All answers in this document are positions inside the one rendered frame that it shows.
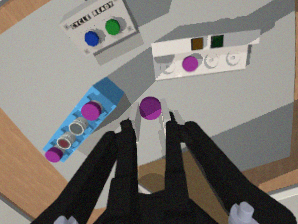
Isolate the grey button panel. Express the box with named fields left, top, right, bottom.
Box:
left=59, top=0, right=138, bottom=57

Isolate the purple cylindrical cap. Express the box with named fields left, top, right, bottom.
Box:
left=139, top=96, right=161, bottom=120
left=81, top=101, right=102, bottom=121
left=45, top=147, right=63, bottom=163
left=182, top=56, right=198, bottom=72

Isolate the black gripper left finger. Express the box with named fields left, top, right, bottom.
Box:
left=30, top=102, right=141, bottom=224

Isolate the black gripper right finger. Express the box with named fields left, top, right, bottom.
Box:
left=160, top=98, right=297, bottom=224

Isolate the grey flat mat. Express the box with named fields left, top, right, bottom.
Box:
left=0, top=0, right=295, bottom=182

